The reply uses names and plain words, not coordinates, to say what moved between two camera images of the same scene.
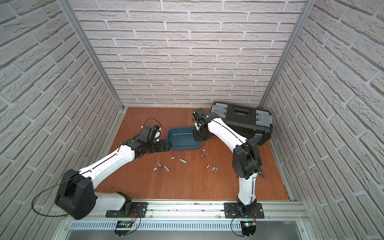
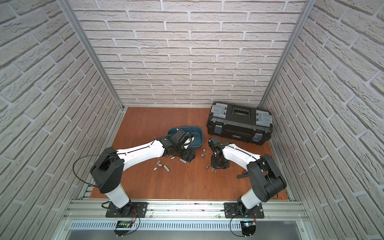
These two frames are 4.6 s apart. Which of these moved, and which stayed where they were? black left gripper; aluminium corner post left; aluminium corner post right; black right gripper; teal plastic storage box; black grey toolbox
Moved: black left gripper; black right gripper
Stayed: teal plastic storage box; aluminium corner post left; aluminium corner post right; black grey toolbox
